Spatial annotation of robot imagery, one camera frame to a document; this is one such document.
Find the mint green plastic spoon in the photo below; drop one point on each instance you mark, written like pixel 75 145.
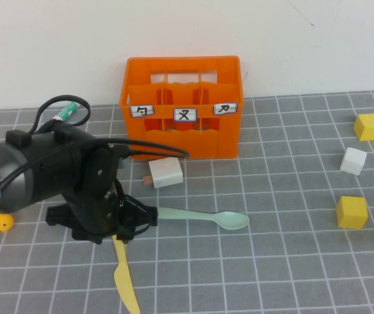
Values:
pixel 232 220

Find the white label fork character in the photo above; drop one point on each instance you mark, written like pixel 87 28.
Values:
pixel 185 114

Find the yellow plastic knife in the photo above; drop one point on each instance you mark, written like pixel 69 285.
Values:
pixel 124 278

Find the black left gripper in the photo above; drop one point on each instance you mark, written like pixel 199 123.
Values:
pixel 95 216

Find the yellow rubber duck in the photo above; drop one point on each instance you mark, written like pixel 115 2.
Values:
pixel 1 224

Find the white label knife character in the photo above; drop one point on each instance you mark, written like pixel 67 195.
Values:
pixel 225 109

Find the white power adapter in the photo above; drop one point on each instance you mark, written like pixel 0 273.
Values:
pixel 167 173

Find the grey checked tablecloth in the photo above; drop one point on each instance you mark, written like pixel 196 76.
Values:
pixel 272 261

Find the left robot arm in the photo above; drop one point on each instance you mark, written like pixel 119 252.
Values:
pixel 26 176

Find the white cube block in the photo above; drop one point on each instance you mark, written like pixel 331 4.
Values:
pixel 353 162

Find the white green glue stick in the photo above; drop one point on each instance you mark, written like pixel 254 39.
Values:
pixel 67 111

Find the orange plastic cutlery crate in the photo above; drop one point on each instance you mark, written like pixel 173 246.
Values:
pixel 180 144

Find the white label spoon character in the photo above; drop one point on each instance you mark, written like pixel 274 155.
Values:
pixel 142 111

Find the yellow cube block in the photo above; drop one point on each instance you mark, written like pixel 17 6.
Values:
pixel 352 212
pixel 368 127

